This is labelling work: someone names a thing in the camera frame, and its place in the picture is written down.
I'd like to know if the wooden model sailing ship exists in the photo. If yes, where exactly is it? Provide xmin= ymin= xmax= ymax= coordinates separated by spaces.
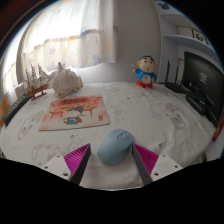
xmin=25 ymin=63 xmax=53 ymax=102

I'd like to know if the black router with antennas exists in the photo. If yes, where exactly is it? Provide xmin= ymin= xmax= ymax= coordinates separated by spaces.
xmin=164 ymin=59 xmax=188 ymax=94

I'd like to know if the dark computer keyboard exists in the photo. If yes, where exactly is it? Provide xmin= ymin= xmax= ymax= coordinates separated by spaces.
xmin=2 ymin=94 xmax=33 ymax=128

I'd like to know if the white printed tablecloth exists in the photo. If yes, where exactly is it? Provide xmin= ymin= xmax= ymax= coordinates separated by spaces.
xmin=0 ymin=82 xmax=218 ymax=191

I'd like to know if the wooden chair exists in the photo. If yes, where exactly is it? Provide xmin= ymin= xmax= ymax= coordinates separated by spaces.
xmin=0 ymin=96 xmax=11 ymax=129

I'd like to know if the cartoon print mouse pad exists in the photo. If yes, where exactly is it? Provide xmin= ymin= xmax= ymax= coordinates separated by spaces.
xmin=38 ymin=95 xmax=111 ymax=132

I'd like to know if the light blue computer mouse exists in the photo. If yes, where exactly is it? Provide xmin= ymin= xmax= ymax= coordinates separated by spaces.
xmin=96 ymin=128 xmax=136 ymax=166

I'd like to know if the large white conch shell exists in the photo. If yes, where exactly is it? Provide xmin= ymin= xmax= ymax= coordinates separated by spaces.
xmin=50 ymin=61 xmax=84 ymax=99

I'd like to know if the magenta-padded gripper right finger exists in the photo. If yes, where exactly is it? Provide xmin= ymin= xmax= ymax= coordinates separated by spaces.
xmin=131 ymin=143 xmax=184 ymax=186

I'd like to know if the red flat packet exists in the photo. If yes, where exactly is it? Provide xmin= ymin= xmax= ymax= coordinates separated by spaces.
xmin=212 ymin=113 xmax=224 ymax=143

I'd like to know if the white shelf unit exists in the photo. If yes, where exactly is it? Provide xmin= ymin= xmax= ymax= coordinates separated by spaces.
xmin=151 ymin=0 xmax=224 ymax=88

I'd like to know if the black monitor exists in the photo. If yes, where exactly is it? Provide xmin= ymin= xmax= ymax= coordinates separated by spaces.
xmin=181 ymin=50 xmax=224 ymax=124

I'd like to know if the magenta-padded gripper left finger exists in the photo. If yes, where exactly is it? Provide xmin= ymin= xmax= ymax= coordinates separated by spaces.
xmin=40 ymin=143 xmax=92 ymax=186

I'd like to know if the cartoon boy figurine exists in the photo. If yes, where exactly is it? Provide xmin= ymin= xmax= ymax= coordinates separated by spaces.
xmin=132 ymin=54 xmax=158 ymax=90

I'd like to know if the white star print curtain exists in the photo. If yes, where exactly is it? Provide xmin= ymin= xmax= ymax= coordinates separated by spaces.
xmin=0 ymin=0 xmax=119 ymax=88

